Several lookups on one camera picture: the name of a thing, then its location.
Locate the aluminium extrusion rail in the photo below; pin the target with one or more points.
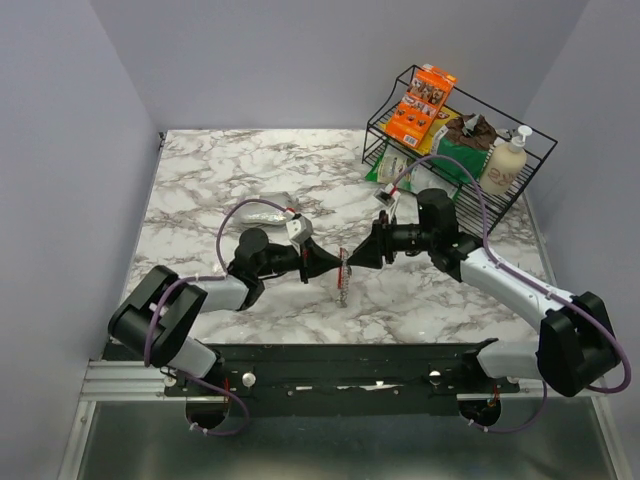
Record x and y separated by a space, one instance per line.
122 381

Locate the yellow snack packet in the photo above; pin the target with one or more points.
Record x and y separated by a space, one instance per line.
444 115

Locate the cream pump soap bottle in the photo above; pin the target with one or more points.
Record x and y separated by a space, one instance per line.
505 162

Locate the metal keyring coil red holder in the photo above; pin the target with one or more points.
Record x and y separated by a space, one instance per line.
343 278

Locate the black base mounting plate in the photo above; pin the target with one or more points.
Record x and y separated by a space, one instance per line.
360 380

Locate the green and brown bag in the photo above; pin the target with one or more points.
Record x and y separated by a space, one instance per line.
463 143

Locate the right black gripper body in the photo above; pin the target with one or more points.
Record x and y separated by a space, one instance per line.
404 237

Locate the white green pouch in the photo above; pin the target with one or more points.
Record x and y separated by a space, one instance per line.
391 163

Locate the orange snack box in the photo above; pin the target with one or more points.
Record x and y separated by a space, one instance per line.
420 106

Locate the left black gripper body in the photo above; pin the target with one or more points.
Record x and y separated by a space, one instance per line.
284 259

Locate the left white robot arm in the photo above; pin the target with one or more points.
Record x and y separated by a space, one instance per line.
156 318

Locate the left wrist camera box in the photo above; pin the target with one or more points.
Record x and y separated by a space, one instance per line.
299 229

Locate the clear plastic bag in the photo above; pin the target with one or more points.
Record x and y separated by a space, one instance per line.
260 214

